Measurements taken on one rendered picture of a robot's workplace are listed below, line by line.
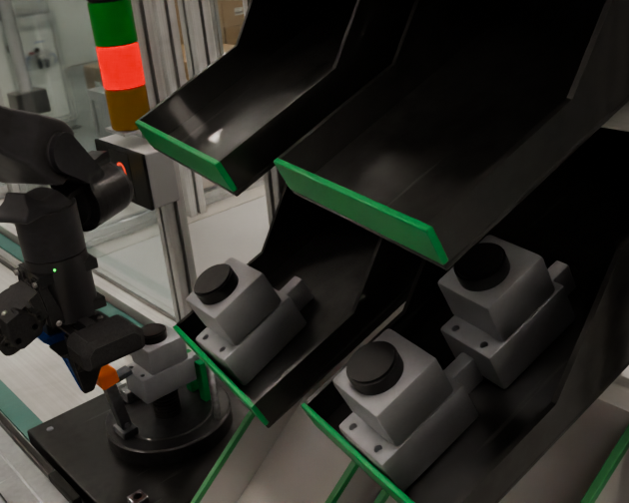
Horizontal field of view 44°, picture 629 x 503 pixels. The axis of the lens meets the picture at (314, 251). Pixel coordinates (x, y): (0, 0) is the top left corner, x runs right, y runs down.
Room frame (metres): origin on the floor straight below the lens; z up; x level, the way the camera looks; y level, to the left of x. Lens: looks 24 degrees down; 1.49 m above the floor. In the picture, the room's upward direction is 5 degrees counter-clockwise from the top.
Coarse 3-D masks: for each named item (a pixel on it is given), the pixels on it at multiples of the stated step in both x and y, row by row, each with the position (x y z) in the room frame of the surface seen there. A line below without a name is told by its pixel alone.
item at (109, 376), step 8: (104, 368) 0.68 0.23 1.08; (112, 368) 0.68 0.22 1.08; (120, 368) 0.70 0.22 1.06; (128, 368) 0.69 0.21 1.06; (104, 376) 0.67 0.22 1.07; (112, 376) 0.67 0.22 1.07; (120, 376) 0.68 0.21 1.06; (104, 384) 0.67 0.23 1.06; (112, 384) 0.67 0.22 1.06; (104, 392) 0.68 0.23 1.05; (112, 392) 0.67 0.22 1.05; (112, 400) 0.67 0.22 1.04; (120, 400) 0.68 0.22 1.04; (112, 408) 0.68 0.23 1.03; (120, 408) 0.68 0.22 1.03; (120, 416) 0.68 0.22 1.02; (128, 416) 0.68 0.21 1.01; (120, 424) 0.68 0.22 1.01; (128, 424) 0.68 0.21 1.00
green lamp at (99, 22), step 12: (120, 0) 0.92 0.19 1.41; (96, 12) 0.92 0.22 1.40; (108, 12) 0.92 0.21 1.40; (120, 12) 0.92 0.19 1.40; (132, 12) 0.94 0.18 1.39; (96, 24) 0.92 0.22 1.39; (108, 24) 0.92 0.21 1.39; (120, 24) 0.92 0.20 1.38; (132, 24) 0.93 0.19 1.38; (96, 36) 0.92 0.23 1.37; (108, 36) 0.92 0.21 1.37; (120, 36) 0.92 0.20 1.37; (132, 36) 0.93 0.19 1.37
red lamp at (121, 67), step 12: (96, 48) 0.93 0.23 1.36; (108, 48) 0.92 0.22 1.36; (120, 48) 0.92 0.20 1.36; (132, 48) 0.92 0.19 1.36; (108, 60) 0.92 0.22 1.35; (120, 60) 0.92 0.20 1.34; (132, 60) 0.92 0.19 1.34; (108, 72) 0.92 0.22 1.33; (120, 72) 0.92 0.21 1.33; (132, 72) 0.92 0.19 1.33; (108, 84) 0.92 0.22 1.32; (120, 84) 0.92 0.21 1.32; (132, 84) 0.92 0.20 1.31
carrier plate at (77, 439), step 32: (224, 384) 0.79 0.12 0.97; (64, 416) 0.75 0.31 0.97; (96, 416) 0.75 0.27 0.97; (64, 448) 0.69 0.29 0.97; (96, 448) 0.69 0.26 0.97; (224, 448) 0.67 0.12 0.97; (96, 480) 0.64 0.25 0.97; (128, 480) 0.63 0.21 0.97; (160, 480) 0.63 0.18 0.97; (192, 480) 0.62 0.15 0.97
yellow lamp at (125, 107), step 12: (108, 96) 0.92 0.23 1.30; (120, 96) 0.92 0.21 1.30; (132, 96) 0.92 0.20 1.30; (144, 96) 0.93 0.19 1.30; (108, 108) 0.93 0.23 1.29; (120, 108) 0.92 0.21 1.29; (132, 108) 0.92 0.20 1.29; (144, 108) 0.93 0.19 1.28; (120, 120) 0.92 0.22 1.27; (132, 120) 0.92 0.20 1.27
